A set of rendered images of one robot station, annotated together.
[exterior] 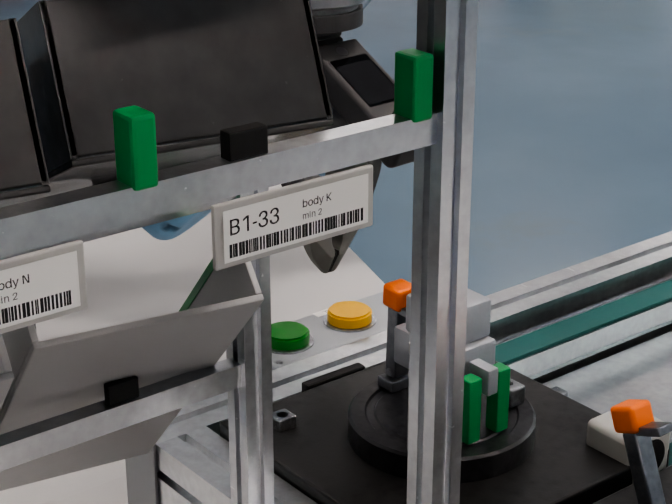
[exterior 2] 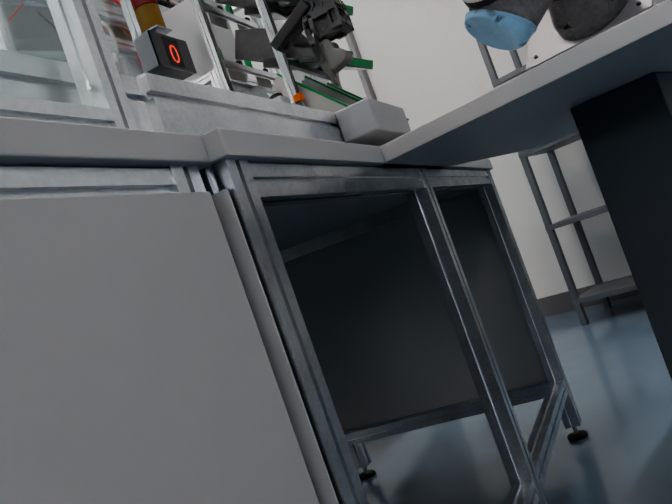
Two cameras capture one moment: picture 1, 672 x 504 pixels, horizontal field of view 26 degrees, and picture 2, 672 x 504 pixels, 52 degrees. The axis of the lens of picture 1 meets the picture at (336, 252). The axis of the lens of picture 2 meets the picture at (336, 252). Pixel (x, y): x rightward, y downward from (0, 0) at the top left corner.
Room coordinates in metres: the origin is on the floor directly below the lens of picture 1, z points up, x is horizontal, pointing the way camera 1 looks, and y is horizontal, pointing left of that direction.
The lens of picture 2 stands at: (2.26, -0.77, 0.68)
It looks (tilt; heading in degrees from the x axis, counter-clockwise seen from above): 2 degrees up; 152
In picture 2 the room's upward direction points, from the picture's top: 20 degrees counter-clockwise
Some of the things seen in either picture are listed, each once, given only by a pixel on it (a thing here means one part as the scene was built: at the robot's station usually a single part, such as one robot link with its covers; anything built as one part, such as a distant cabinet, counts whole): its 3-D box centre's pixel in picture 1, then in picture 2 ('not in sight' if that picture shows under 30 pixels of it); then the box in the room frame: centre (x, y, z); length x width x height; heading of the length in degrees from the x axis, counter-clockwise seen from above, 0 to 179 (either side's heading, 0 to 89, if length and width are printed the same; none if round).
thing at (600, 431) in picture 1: (627, 445); not in sight; (0.94, -0.22, 0.97); 0.05 x 0.05 x 0.04; 38
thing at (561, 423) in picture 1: (440, 445); not in sight; (0.96, -0.08, 0.96); 0.24 x 0.24 x 0.02; 38
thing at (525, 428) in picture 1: (441, 422); not in sight; (0.96, -0.08, 0.98); 0.14 x 0.14 x 0.02
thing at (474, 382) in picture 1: (469, 409); not in sight; (0.91, -0.09, 1.01); 0.01 x 0.01 x 0.05; 38
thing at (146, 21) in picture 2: not in sight; (150, 20); (0.98, -0.30, 1.29); 0.05 x 0.05 x 0.05
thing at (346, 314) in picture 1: (349, 319); not in sight; (1.18, -0.01, 0.96); 0.04 x 0.04 x 0.02
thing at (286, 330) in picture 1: (286, 340); not in sight; (1.14, 0.04, 0.96); 0.04 x 0.04 x 0.02
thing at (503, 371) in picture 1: (497, 397); not in sight; (0.93, -0.12, 1.01); 0.01 x 0.01 x 0.05; 38
